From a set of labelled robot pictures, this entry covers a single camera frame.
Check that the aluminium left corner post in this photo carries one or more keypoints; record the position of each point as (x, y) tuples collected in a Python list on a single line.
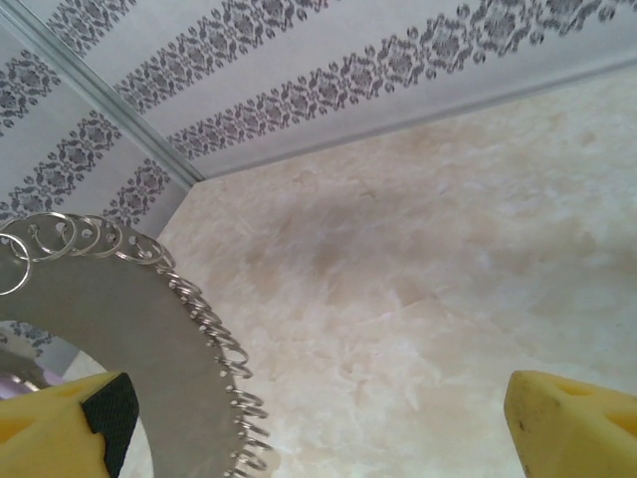
[(99, 94)]

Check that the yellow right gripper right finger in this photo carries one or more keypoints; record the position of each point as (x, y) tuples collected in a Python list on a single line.
[(577, 433)]

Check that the metal plate with split rings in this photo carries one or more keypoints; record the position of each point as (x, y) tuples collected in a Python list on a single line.
[(149, 318)]

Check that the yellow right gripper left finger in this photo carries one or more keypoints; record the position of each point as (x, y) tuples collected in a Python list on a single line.
[(40, 433)]

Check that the aluminium wall base strip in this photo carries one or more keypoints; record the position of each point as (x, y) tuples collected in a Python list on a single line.
[(398, 122)]

